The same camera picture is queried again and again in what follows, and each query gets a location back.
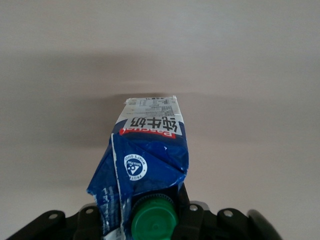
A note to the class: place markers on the blue and white milk carton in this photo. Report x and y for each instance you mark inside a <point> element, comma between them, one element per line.
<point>150,160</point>

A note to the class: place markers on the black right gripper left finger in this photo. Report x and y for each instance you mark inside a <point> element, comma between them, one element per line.
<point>85,225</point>

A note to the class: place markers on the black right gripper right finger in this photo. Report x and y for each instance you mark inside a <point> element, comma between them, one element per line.
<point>197,225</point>

